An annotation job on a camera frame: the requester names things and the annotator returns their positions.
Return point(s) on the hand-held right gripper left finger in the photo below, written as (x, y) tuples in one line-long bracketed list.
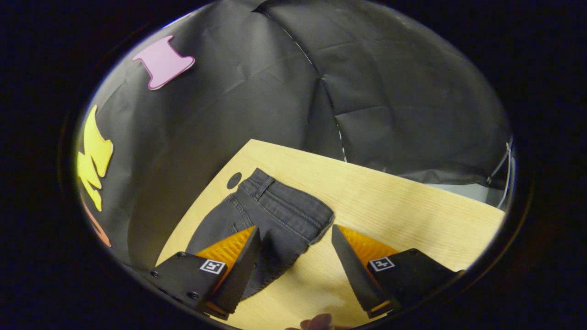
[(243, 270)]

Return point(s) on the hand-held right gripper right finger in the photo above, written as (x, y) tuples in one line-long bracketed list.
[(355, 270)]

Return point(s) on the dark grey jeans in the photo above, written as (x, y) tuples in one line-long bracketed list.
[(279, 215)]

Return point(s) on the black backdrop cloth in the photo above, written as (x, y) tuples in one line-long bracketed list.
[(252, 91)]

